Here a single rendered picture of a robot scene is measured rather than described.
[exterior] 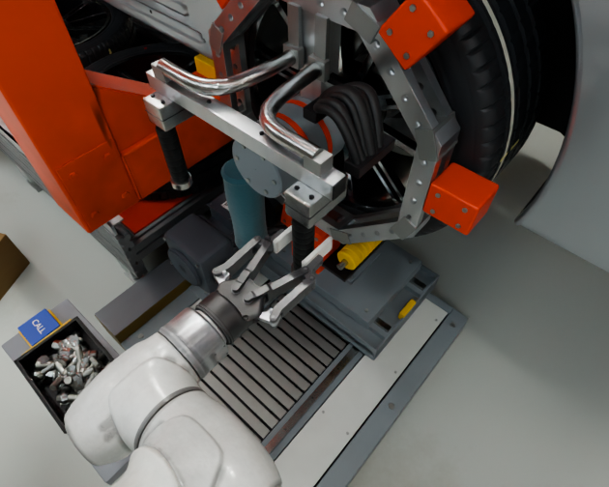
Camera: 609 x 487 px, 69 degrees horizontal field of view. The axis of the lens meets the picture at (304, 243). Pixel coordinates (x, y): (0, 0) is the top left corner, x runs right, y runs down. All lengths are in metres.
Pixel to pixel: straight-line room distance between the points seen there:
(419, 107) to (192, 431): 0.53
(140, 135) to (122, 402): 0.78
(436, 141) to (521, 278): 1.21
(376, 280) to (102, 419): 1.01
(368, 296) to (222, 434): 0.94
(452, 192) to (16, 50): 0.80
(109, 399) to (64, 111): 0.66
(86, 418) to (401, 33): 0.63
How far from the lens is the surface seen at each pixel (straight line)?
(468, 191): 0.78
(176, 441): 0.51
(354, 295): 1.39
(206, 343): 0.61
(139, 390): 0.58
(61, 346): 1.04
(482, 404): 1.58
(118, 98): 1.14
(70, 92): 1.06
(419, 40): 0.67
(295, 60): 0.81
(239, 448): 0.51
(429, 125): 0.71
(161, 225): 1.56
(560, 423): 1.65
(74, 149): 1.12
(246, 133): 0.69
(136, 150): 1.20
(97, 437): 0.60
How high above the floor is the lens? 1.41
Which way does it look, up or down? 52 degrees down
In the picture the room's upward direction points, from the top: straight up
